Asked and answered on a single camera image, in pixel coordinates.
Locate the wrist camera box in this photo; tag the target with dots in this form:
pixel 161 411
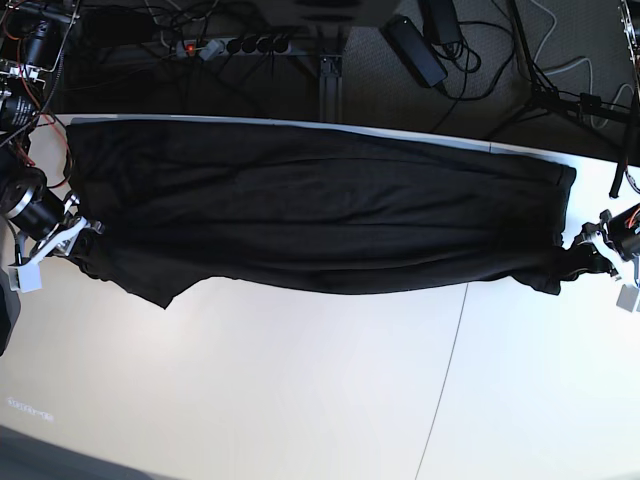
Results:
pixel 629 298
pixel 24 278

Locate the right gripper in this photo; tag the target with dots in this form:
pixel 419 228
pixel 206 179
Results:
pixel 33 211

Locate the black tripod stand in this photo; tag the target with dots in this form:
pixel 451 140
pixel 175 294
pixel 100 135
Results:
pixel 545 97

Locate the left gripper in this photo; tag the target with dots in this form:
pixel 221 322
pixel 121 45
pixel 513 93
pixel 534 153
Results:
pixel 609 246

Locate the aluminium frame post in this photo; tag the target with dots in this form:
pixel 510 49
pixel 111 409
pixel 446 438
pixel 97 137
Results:
pixel 322 54

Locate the grey power strip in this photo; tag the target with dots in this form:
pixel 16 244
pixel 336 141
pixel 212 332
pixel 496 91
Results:
pixel 248 45

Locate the black object at left edge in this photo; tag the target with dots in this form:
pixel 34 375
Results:
pixel 10 308

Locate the dark grey T-shirt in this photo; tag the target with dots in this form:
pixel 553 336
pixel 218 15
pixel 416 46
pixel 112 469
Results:
pixel 314 210

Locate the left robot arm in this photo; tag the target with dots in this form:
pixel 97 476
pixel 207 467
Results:
pixel 628 12

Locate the black power adapter brick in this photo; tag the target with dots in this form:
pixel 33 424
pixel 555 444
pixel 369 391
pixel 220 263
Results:
pixel 416 55

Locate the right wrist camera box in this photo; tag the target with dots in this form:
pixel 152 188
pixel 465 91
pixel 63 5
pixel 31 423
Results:
pixel 24 278

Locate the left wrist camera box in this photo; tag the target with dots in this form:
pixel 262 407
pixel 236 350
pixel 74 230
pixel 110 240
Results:
pixel 629 298

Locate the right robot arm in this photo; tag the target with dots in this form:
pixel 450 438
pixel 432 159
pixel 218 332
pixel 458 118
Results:
pixel 33 38

